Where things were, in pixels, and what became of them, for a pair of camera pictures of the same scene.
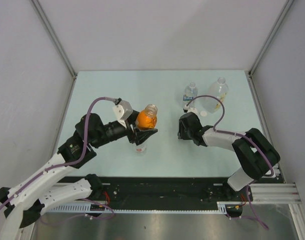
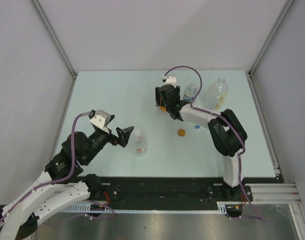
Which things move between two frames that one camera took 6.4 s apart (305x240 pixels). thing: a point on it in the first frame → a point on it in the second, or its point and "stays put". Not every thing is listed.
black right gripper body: x=184 y=133 → x=157 y=97
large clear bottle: x=218 y=89 stays put
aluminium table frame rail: x=275 y=193 stays put
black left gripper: x=140 y=136 → x=124 y=135
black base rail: x=169 y=190 stays put
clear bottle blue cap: x=190 y=92 stays put
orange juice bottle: x=147 y=118 → x=162 y=108
